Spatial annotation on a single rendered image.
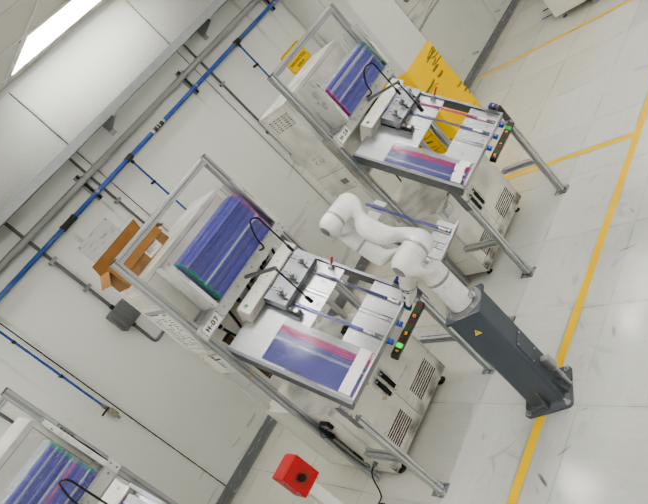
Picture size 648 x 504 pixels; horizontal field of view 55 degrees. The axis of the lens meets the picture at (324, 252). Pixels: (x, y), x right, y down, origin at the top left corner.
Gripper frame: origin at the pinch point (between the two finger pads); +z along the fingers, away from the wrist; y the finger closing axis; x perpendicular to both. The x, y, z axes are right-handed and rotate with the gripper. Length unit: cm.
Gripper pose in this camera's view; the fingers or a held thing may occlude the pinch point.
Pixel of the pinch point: (408, 304)
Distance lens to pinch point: 321.3
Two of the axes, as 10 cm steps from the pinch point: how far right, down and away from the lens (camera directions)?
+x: -8.8, -3.0, 3.8
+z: 1.3, 6.0, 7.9
